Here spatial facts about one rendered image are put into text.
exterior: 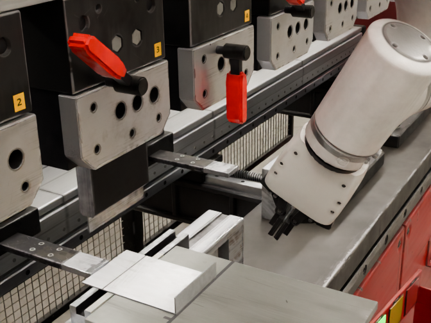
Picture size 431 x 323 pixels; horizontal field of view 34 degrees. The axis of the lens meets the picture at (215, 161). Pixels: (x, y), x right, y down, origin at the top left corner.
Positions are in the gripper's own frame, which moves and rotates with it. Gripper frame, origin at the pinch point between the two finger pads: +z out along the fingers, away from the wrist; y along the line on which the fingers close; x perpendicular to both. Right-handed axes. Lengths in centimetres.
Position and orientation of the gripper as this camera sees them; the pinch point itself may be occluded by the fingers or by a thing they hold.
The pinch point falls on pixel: (282, 222)
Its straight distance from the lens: 93.4
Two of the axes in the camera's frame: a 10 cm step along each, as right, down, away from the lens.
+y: -8.1, -5.7, 1.3
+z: -3.3, 6.3, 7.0
